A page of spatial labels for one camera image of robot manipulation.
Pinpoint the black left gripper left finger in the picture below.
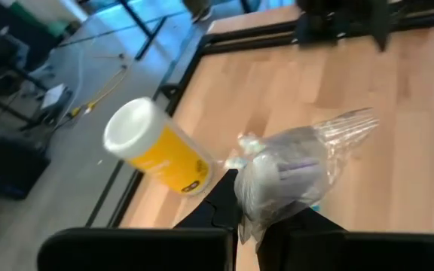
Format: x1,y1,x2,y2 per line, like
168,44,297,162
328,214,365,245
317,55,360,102
174,169,243,271

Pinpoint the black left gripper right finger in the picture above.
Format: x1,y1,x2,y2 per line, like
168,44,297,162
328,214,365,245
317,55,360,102
256,208,347,271

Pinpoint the purple toothbrush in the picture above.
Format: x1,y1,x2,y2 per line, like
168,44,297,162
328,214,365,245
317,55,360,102
234,107,380,251

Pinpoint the yellow wipes canister white lid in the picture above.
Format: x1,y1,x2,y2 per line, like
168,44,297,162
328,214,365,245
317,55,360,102
102,96,215,196

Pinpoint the yellow power plug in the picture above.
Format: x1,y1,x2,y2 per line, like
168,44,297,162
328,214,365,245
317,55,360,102
68,102,97,118

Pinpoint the black floor beam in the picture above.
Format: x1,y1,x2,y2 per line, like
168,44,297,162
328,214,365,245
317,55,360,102
118,0,169,61

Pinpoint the white paper sheet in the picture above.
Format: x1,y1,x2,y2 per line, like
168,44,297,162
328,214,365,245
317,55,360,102
40,83,67,110

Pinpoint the black computer tower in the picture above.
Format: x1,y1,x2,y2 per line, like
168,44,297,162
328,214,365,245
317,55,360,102
0,137,51,200

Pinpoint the black desk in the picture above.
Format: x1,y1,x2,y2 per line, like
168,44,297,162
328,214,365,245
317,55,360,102
0,22,75,132

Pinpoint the black frame clamp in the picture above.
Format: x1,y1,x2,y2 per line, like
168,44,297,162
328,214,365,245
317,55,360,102
152,83,182,101

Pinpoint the black aluminium table frame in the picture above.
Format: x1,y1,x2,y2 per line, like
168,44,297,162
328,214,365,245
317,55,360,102
84,0,434,229

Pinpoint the yellow floor cable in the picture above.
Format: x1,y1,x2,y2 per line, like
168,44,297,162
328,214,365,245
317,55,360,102
84,63,130,110

